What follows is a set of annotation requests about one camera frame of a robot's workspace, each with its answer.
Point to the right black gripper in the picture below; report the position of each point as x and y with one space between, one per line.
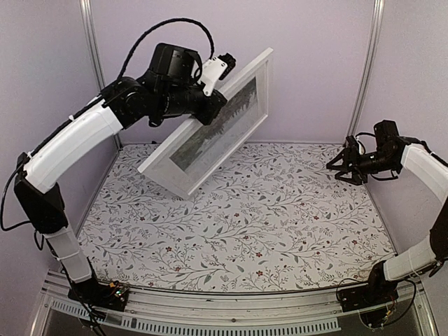
358 176

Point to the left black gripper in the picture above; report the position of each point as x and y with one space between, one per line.
206 115

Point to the white picture frame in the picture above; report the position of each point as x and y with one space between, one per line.
164 164

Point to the landscape photo print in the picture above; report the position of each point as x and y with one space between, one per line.
203 141

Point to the white mat board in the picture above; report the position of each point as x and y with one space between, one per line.
245 122

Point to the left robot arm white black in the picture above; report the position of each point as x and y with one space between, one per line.
177 82

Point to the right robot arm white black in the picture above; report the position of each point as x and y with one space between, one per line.
393 154

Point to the floral patterned table mat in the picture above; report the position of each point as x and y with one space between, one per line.
271 218

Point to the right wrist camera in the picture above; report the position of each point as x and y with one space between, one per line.
355 145

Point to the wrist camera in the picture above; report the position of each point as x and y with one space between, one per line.
214 70
355 145

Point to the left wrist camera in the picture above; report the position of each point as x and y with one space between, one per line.
214 70

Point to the front aluminium rail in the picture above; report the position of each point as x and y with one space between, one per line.
151 311

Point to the right aluminium corner post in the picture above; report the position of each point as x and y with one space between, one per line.
372 46

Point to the aluminium corner post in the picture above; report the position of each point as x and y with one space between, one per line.
91 39
372 46

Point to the left aluminium corner post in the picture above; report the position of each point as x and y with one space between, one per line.
91 39

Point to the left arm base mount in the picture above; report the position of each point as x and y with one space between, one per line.
113 295

